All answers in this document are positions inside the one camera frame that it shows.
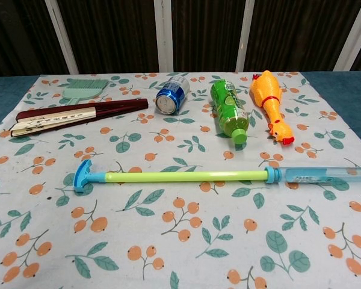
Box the yellow rubber chicken toy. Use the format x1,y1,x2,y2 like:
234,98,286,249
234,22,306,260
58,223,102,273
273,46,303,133
250,70,295,146

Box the mint green hand brush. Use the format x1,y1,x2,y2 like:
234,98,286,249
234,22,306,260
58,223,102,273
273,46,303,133
61,77,110,105

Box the translucent blue plastic tube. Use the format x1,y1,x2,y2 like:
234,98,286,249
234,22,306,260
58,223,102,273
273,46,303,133
264,166,361,185

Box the blue drink can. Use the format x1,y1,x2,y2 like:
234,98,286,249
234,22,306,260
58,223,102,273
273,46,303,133
155,75,191,116

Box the green tea plastic bottle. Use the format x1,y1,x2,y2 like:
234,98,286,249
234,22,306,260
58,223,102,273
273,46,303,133
210,78,250,145

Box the dark brown curtain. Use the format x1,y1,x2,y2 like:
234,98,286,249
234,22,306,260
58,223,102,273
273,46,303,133
0,0,361,81

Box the floral leaf print tablecloth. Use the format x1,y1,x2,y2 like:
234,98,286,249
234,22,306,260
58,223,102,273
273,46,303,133
0,71,361,289

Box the dark red folding fan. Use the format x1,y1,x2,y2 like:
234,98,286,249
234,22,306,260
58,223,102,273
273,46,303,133
8,98,149,139

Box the white frame post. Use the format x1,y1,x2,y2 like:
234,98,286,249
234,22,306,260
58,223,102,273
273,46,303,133
153,0,173,73
333,0,361,72
45,0,79,75
236,0,256,73

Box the teal table cover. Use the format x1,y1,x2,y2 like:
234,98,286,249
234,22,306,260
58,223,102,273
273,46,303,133
0,70,361,136

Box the green blue toy stick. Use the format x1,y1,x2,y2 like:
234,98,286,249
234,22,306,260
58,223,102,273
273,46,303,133
73,160,269,193

